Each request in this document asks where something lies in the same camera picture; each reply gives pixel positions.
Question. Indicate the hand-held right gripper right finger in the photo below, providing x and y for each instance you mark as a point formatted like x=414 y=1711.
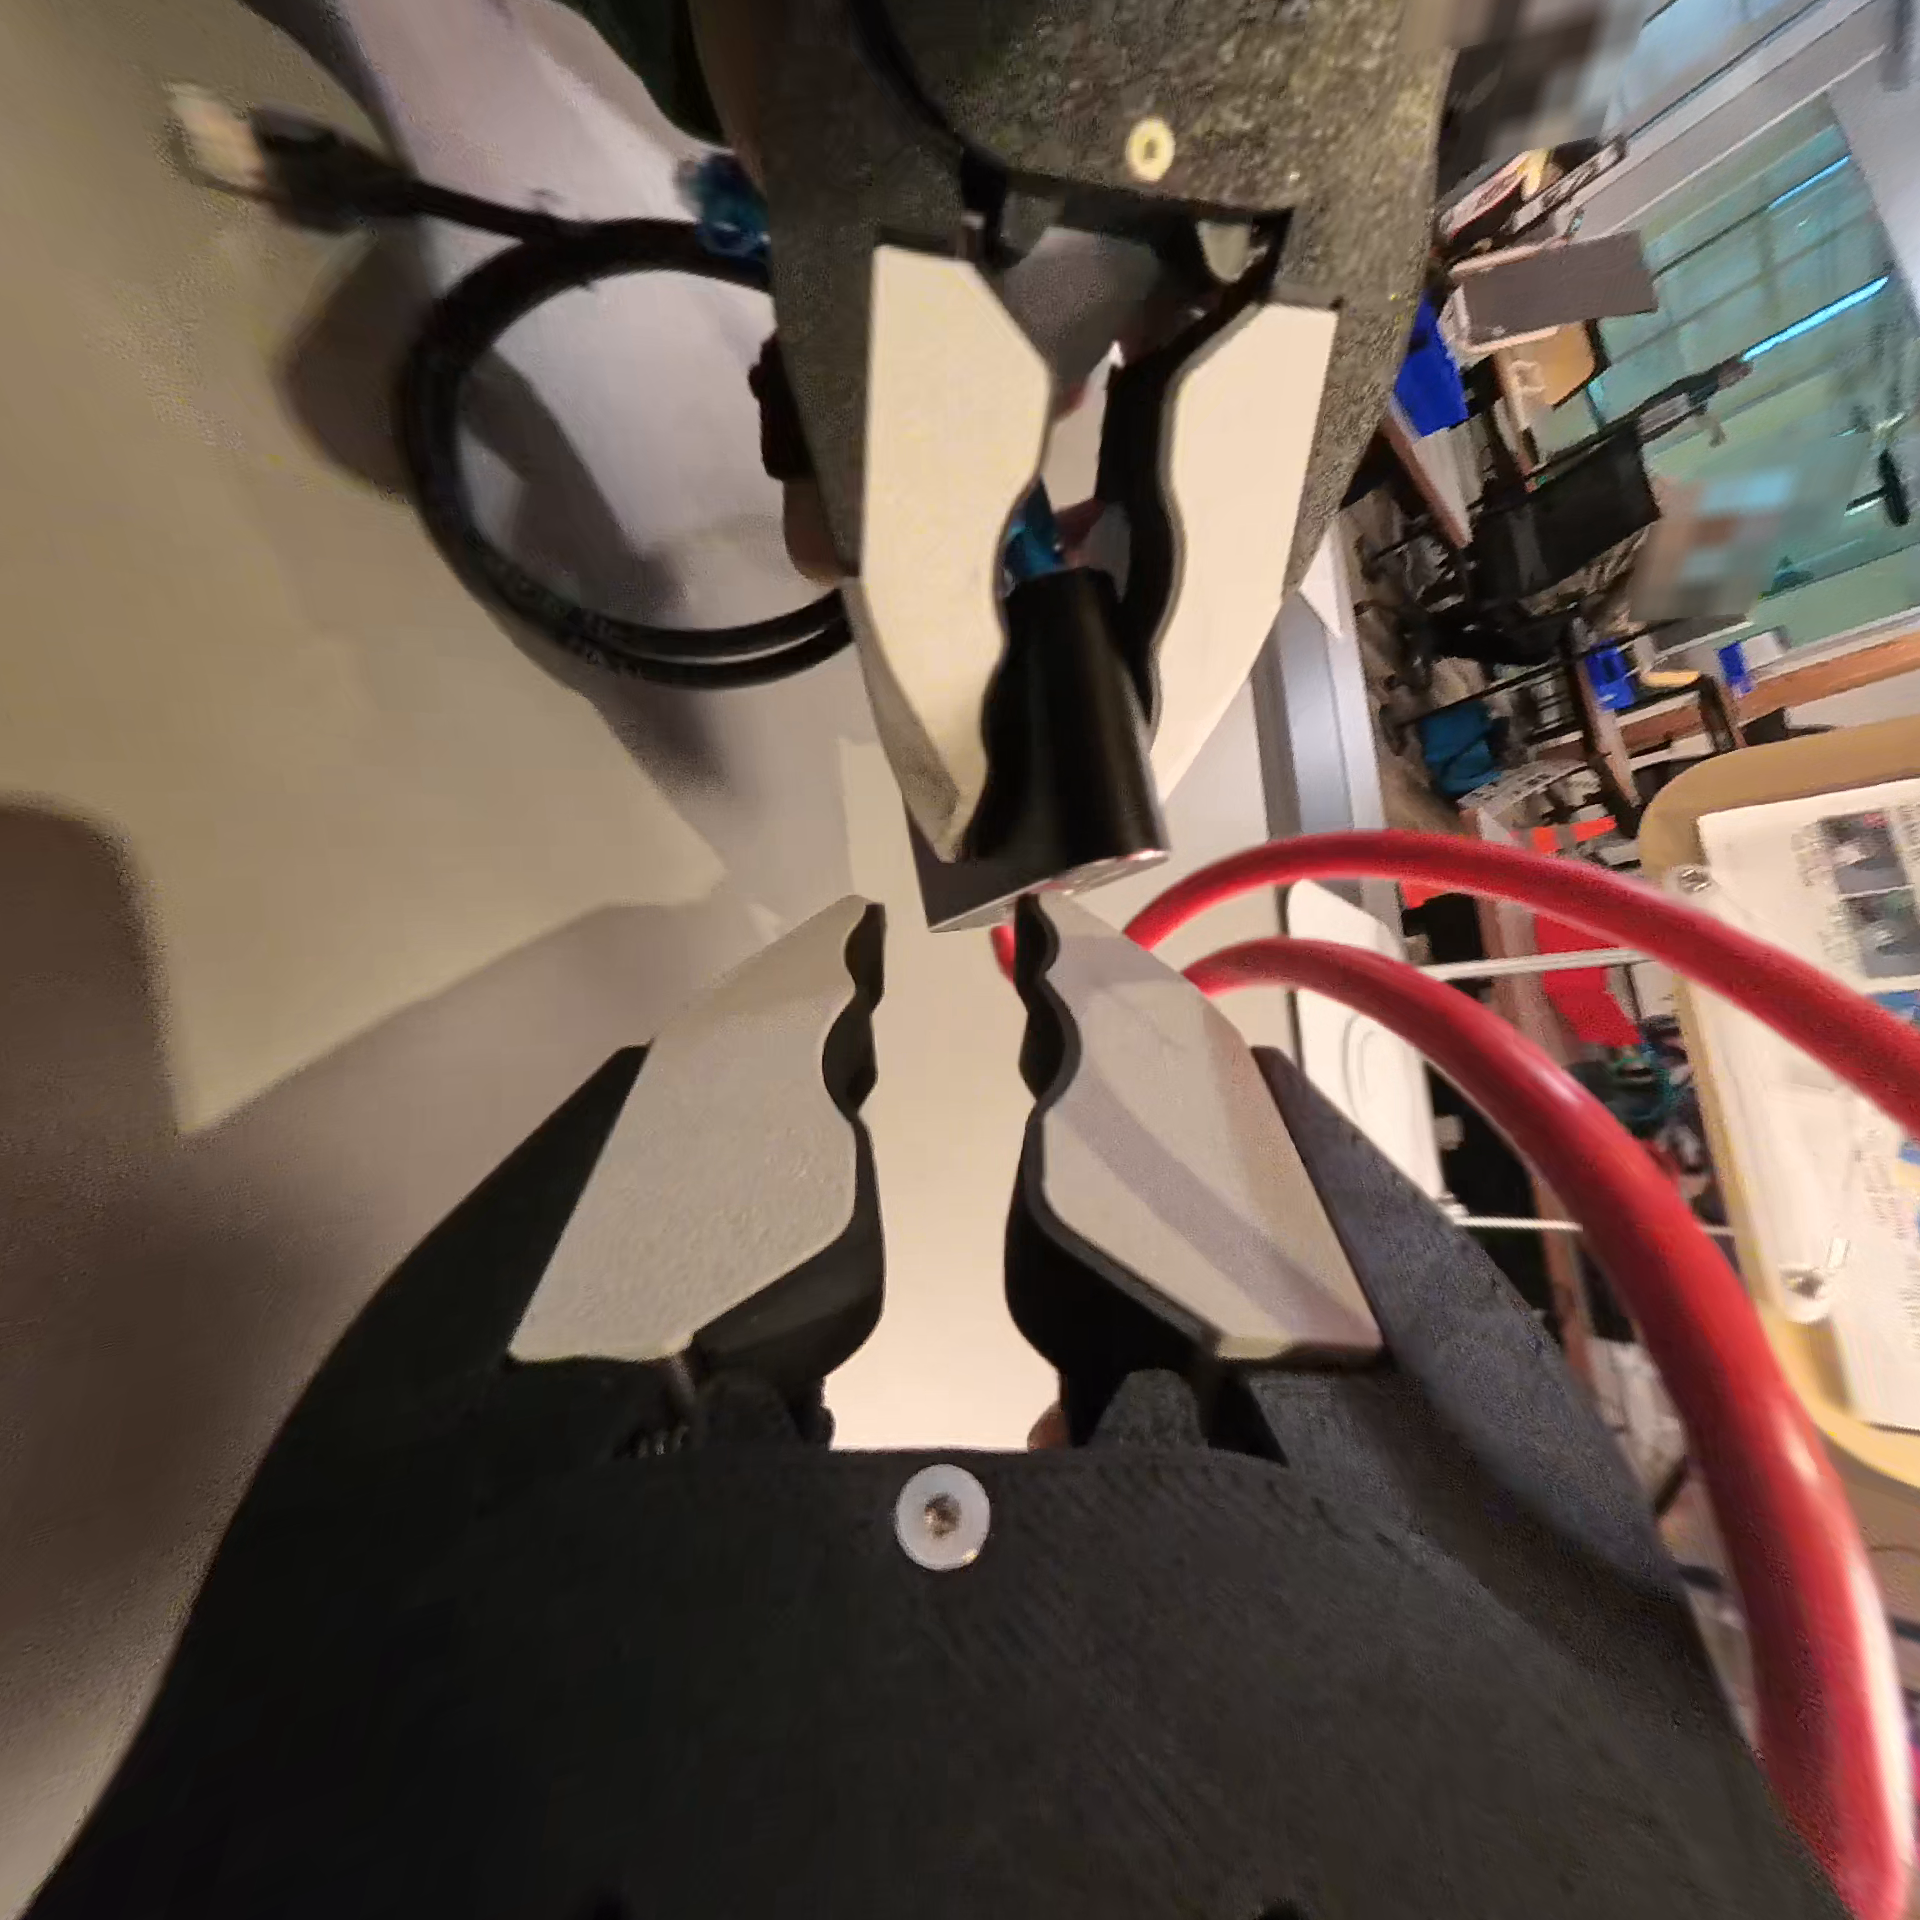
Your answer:
x=1188 y=1170

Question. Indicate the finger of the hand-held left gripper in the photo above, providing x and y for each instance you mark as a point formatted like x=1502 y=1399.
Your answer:
x=1247 y=481
x=932 y=496

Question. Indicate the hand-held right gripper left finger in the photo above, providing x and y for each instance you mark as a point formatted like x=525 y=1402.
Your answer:
x=706 y=1188

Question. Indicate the black ethernet adapter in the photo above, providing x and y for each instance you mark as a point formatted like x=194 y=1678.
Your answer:
x=1073 y=735

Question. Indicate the person's left hand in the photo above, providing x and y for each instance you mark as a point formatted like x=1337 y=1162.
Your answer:
x=813 y=538

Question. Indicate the white pad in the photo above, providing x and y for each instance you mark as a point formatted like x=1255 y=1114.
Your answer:
x=1365 y=1050

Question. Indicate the wooden board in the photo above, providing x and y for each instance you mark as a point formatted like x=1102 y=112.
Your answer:
x=1674 y=899

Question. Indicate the printed paper on board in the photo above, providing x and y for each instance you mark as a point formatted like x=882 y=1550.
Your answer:
x=1830 y=1050

